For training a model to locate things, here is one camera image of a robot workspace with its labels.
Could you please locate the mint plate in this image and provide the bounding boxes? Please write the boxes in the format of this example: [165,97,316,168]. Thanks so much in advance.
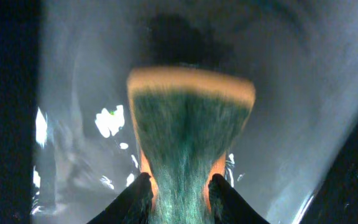
[30,1,358,223]

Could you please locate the black round tray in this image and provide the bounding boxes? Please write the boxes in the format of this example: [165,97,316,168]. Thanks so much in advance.
[300,124,358,224]

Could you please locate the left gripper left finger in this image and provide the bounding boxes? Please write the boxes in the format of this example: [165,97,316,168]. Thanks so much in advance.
[87,172,154,224]

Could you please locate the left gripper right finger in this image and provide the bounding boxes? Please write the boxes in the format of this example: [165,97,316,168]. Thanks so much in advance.
[208,174,269,224]

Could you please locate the orange green sponge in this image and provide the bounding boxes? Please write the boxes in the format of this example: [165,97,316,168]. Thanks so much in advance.
[127,67,255,223]

